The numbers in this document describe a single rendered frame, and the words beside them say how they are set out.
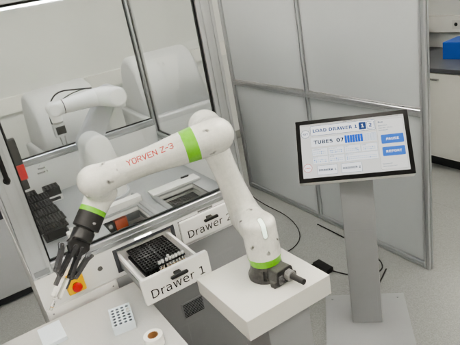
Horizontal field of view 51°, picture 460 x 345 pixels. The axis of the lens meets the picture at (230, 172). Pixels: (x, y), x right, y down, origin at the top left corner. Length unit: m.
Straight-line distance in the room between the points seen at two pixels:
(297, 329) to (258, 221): 0.48
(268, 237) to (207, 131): 0.45
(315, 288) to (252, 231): 0.31
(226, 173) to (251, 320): 0.54
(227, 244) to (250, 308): 0.70
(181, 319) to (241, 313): 0.75
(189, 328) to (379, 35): 1.90
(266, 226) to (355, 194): 0.79
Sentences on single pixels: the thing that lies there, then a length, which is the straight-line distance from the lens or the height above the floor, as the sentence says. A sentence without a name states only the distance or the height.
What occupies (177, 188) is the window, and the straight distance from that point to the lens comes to 2.18.
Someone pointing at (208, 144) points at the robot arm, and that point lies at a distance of 1.59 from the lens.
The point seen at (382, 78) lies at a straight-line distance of 3.03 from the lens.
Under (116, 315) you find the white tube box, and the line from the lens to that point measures 1.99.
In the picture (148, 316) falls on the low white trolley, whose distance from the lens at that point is 1.98.
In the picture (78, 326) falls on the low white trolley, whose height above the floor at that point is 0.76.
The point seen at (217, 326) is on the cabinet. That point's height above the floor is 0.29.
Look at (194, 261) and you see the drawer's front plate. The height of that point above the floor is 0.91.
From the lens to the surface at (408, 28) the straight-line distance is 2.85.
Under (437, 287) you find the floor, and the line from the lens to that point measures 3.20.
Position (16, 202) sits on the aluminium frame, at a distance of 1.97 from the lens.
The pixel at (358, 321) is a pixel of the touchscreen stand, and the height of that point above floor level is 0.05.
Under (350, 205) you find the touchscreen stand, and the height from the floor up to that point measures 0.77.
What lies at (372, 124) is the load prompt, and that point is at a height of 1.15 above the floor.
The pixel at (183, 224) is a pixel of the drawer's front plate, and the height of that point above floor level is 0.91.
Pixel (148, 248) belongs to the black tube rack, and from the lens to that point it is 2.13.
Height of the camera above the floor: 1.92
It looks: 22 degrees down
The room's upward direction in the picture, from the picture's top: 11 degrees counter-clockwise
